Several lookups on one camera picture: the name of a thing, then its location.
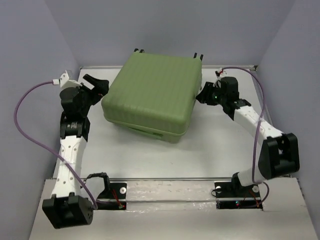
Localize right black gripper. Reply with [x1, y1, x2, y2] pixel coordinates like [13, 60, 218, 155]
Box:
[195, 81, 227, 106]

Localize green hard-shell suitcase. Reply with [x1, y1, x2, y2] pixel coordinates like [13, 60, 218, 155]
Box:
[101, 48, 204, 144]

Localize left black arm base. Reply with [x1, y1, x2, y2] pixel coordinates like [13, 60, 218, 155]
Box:
[84, 172, 127, 211]

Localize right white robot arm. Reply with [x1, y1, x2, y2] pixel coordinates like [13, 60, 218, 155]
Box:
[196, 77, 300, 196]

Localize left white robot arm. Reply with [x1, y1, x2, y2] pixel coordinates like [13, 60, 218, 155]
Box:
[42, 73, 111, 229]

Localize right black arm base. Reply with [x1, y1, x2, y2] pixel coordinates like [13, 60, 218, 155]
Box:
[210, 181, 263, 210]

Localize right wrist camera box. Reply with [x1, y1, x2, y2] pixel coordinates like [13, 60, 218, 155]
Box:
[215, 68, 227, 80]

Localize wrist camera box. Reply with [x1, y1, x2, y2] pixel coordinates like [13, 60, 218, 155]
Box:
[59, 70, 81, 90]
[215, 68, 227, 80]

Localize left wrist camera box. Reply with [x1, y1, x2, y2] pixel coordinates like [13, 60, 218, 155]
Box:
[59, 70, 81, 90]

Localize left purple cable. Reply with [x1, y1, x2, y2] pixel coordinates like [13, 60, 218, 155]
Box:
[13, 81, 98, 210]

